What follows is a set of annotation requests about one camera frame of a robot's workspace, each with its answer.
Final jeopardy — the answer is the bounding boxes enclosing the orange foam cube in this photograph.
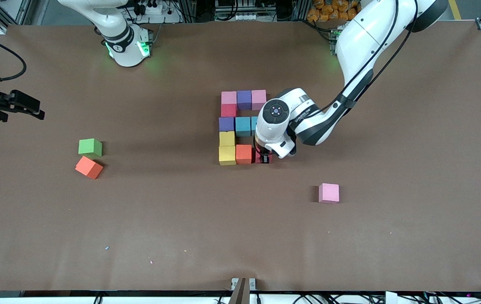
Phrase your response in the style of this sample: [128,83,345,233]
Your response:
[75,156,103,180]
[235,144,253,165]

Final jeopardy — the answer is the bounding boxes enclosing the yellow foam cube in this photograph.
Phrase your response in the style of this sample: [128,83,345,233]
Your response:
[219,131,237,148]
[219,146,237,166]

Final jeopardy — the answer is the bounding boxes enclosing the green foam cube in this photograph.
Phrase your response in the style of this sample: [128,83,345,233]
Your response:
[78,138,103,158]

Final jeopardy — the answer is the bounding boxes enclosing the brown paper table cover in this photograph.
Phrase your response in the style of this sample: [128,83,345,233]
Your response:
[0,20,481,293]

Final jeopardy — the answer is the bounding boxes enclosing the metal equipment rack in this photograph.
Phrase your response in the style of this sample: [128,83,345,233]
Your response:
[213,0,308,22]

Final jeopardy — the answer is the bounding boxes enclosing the orange bag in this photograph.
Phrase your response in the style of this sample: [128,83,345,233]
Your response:
[307,0,361,22]

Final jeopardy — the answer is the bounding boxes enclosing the white power strip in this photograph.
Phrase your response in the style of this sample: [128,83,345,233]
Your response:
[133,2,169,15]

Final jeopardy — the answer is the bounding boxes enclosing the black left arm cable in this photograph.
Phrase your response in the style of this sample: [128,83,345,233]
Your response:
[304,0,419,121]

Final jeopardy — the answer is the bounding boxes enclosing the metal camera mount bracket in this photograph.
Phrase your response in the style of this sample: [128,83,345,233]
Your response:
[229,277,257,304]

